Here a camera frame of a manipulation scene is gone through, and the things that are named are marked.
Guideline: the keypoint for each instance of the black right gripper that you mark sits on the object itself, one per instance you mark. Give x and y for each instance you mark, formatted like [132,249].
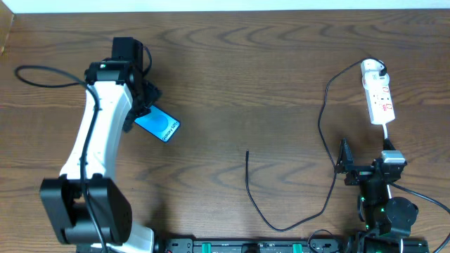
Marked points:
[361,168]

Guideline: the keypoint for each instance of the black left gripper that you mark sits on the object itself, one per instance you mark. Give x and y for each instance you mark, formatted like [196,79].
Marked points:
[146,97]

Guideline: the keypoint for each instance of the blue Galaxy smartphone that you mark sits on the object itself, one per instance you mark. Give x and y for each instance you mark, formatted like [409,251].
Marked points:
[159,123]

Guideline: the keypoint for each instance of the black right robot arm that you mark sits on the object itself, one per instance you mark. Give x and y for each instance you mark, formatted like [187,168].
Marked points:
[385,215]

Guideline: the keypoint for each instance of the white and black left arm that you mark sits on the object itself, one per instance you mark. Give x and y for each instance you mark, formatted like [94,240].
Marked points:
[84,205]

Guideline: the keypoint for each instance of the white power strip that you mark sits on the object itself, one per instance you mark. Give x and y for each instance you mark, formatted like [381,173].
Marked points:
[380,105]

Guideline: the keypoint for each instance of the white USB wall charger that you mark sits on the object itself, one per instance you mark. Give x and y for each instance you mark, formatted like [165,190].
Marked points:
[374,74]

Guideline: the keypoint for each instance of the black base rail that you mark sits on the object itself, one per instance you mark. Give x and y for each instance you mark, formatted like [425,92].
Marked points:
[326,245]

